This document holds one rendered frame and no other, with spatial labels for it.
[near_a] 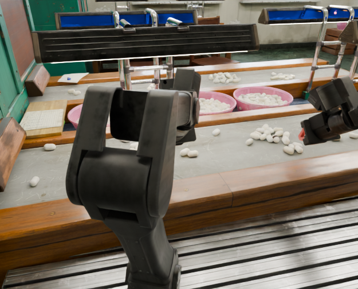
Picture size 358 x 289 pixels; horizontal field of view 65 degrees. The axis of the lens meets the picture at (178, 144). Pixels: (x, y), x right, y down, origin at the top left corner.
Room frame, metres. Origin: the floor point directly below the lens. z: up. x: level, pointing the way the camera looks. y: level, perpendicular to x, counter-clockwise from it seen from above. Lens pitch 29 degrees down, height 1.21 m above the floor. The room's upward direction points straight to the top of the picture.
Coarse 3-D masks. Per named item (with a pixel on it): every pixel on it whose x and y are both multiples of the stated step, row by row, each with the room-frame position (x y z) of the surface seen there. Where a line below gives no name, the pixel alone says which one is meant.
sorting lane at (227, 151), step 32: (224, 128) 0.96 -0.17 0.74; (256, 128) 0.96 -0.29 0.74; (288, 128) 0.96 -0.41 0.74; (32, 160) 0.74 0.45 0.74; (64, 160) 0.74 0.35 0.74; (192, 160) 0.74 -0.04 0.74; (224, 160) 0.74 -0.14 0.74; (256, 160) 0.74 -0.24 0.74; (288, 160) 0.74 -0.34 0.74; (0, 192) 0.58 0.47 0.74; (32, 192) 0.58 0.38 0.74; (64, 192) 0.58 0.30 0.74
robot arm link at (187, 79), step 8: (176, 72) 0.56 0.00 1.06; (184, 72) 0.56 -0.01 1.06; (192, 72) 0.55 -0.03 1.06; (176, 80) 0.55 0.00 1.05; (184, 80) 0.54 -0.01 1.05; (192, 80) 0.55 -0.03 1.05; (200, 80) 0.58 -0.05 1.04; (176, 88) 0.54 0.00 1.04; (184, 88) 0.53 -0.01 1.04; (192, 88) 0.55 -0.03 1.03
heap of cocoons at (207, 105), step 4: (200, 100) 1.27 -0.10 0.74; (204, 100) 1.27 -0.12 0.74; (208, 100) 1.26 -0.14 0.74; (212, 100) 1.24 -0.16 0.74; (216, 100) 1.25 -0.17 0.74; (200, 104) 1.20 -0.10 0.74; (204, 104) 1.22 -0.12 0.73; (208, 104) 1.23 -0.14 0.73; (212, 104) 1.20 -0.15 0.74; (216, 104) 1.21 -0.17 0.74; (220, 104) 1.19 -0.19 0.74; (224, 104) 1.21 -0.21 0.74; (228, 104) 1.19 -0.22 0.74; (200, 108) 1.16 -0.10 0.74; (204, 108) 1.16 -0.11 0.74; (208, 108) 1.15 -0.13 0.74; (212, 108) 1.15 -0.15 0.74; (216, 108) 1.14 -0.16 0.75; (220, 108) 1.15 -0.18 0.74; (224, 108) 1.16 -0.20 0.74; (228, 108) 1.14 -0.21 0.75
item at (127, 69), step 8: (120, 24) 0.91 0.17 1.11; (128, 24) 0.81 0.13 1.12; (168, 24) 0.97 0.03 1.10; (176, 24) 0.87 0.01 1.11; (184, 24) 0.85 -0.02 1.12; (128, 32) 0.80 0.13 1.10; (168, 56) 1.00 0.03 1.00; (128, 64) 0.96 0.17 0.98; (168, 64) 1.00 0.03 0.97; (128, 72) 0.96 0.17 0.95; (168, 72) 1.00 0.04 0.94; (128, 80) 0.96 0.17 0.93; (128, 88) 0.96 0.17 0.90
